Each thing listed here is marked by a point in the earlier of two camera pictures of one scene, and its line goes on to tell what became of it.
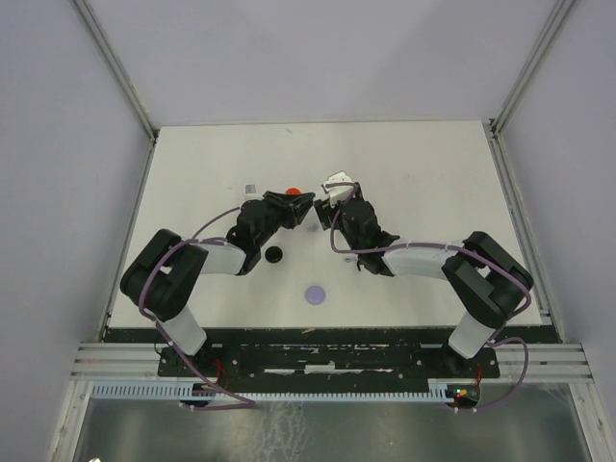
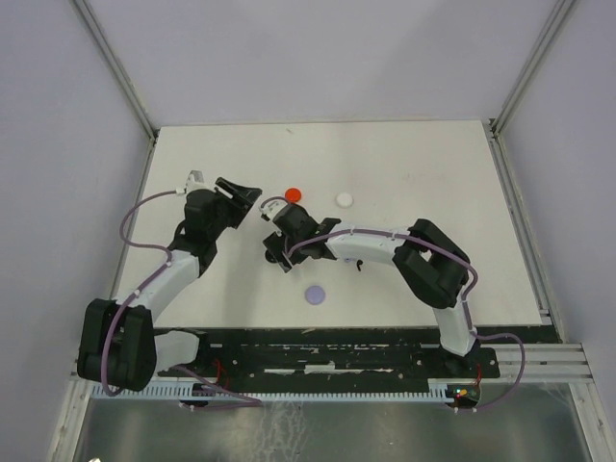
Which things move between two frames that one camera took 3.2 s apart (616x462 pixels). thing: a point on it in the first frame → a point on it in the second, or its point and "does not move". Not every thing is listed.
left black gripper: x=300 y=205 → x=245 y=196
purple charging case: x=315 y=295 does not move
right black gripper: x=324 y=209 → x=275 y=243
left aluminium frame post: x=117 y=70 does not move
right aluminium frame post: x=531 y=65 does not move
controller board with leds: x=465 y=396 does not move
